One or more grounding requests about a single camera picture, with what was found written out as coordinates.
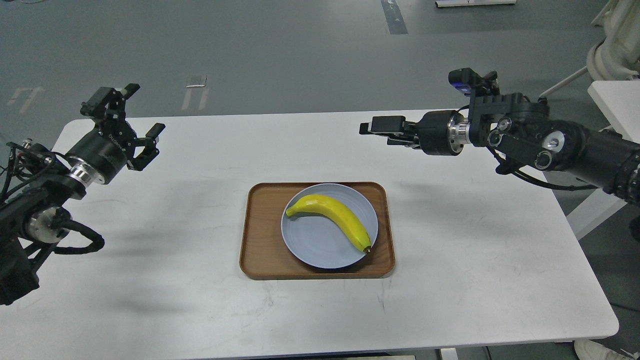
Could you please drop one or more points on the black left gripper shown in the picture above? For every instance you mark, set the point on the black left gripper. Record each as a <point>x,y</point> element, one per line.
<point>113,143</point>

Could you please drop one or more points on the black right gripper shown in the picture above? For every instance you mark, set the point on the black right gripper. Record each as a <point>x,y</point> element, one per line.
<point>432,130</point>

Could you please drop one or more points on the yellow banana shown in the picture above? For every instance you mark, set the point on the yellow banana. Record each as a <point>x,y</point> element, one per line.
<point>338,213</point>

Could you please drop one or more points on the light blue plate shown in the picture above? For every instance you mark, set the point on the light blue plate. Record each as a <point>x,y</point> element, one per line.
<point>316,239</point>

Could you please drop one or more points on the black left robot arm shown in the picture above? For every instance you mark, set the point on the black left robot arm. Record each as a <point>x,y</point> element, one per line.
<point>38,181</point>

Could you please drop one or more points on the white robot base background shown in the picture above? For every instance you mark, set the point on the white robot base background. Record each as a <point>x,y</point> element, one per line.
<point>616,57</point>

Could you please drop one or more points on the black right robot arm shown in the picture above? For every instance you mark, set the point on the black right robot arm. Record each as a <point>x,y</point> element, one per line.
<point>518,132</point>

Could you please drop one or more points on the brown wooden tray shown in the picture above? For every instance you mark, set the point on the brown wooden tray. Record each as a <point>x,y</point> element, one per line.
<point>265,256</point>

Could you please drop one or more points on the white side table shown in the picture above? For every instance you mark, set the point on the white side table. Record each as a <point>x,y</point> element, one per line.
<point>619,101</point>

